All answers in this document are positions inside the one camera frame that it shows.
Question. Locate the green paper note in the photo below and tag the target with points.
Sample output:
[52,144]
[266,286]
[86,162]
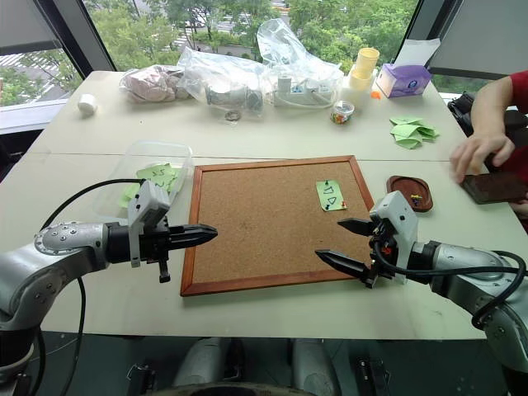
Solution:
[412,131]
[406,121]
[128,196]
[406,143]

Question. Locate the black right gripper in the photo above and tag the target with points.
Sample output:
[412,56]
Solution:
[383,255]

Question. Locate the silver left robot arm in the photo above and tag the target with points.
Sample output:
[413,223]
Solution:
[62,251]

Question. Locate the clear crumpled plastic bag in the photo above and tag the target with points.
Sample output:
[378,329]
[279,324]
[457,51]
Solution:
[214,70]

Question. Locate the person's bare forearm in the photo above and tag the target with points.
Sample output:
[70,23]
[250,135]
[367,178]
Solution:
[488,107]

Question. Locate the dark armrest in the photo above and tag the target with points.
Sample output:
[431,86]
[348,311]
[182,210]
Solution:
[517,128]

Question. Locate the white tissue sheet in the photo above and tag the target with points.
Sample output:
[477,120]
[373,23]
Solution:
[416,51]

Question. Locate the clear plastic container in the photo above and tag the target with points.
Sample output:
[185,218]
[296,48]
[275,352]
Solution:
[123,165]

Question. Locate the green note with triangles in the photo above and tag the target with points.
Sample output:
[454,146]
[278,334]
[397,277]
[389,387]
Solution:
[330,194]

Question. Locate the dark smartphone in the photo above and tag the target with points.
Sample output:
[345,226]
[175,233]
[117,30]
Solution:
[495,187]

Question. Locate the person's red shirt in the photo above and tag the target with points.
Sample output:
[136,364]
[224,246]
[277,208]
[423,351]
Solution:
[520,88]

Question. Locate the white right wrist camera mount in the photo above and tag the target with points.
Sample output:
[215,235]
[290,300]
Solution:
[396,210]

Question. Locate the brown wooden tray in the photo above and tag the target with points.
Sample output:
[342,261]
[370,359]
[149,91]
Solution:
[402,185]

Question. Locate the purple tissue box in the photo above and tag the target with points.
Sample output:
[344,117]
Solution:
[402,80]

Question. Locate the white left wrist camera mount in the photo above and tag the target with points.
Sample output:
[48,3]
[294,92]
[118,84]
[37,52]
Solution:
[146,202]

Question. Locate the person's bare hand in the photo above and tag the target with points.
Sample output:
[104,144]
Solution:
[482,152]

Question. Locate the yellow plastic cup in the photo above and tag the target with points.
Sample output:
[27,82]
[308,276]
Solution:
[368,59]
[359,81]

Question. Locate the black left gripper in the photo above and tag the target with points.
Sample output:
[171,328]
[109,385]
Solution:
[154,244]

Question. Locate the grey cylindrical device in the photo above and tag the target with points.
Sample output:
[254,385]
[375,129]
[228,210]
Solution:
[231,98]

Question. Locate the black bracket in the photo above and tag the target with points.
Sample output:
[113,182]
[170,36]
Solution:
[142,377]
[371,375]

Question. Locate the wood-framed cork board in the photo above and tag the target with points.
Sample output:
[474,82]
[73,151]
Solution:
[255,222]

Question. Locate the black chair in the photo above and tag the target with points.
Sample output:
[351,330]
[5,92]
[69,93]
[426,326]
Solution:
[462,111]

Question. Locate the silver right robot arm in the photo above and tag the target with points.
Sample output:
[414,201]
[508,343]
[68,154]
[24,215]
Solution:
[462,260]

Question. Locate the small orange piece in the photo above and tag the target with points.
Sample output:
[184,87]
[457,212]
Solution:
[375,95]

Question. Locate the grey roller blind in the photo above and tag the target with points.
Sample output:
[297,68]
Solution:
[24,24]
[482,37]

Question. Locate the tall clear plastic bag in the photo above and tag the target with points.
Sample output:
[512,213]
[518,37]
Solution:
[280,45]

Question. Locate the grey rounded shape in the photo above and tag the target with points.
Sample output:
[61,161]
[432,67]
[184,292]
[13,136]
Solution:
[200,363]
[311,367]

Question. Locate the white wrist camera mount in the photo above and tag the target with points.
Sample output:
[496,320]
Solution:
[396,210]
[146,202]

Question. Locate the small colourful cup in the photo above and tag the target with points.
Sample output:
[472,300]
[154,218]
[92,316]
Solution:
[342,113]

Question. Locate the white tape roll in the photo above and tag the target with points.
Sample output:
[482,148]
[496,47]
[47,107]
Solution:
[87,105]

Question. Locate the green note with scribbles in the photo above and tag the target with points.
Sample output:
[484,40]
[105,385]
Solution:
[163,175]

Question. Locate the bag with pink cloth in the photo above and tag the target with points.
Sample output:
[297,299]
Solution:
[148,84]

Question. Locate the white power strip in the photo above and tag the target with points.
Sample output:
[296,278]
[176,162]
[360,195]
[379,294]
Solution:
[303,95]

